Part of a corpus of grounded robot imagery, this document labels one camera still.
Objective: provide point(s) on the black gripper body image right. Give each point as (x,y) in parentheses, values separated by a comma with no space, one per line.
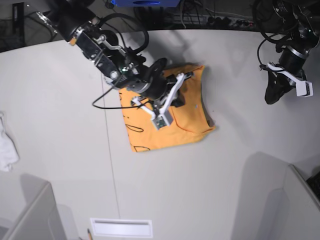
(293,60)

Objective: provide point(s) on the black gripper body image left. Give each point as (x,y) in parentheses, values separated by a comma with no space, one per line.
(153,84)

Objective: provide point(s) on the orange T-shirt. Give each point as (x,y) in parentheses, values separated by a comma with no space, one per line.
(190,123)

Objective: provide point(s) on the blue grey device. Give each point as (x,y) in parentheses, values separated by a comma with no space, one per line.
(145,3)

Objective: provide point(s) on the black keyboard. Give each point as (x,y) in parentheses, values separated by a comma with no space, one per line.
(314,184)

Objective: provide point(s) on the grey box right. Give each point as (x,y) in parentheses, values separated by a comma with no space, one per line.
(293,211)

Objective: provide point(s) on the grey box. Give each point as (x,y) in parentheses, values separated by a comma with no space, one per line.
(293,211)
(39,219)

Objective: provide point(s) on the white paper label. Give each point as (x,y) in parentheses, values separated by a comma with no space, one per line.
(122,228)

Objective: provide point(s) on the pencil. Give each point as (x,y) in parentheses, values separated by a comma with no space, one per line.
(89,234)

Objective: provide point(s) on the white cloth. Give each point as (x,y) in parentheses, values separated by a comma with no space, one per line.
(8,152)

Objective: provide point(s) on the grey box left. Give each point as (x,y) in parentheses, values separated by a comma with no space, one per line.
(39,219)

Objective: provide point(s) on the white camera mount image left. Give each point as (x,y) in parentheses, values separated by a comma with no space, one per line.
(159,109)

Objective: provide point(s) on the white camera mount image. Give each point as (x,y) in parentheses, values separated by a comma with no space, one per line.
(159,109)
(303,88)

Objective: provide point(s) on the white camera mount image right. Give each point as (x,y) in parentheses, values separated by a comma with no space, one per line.
(303,88)

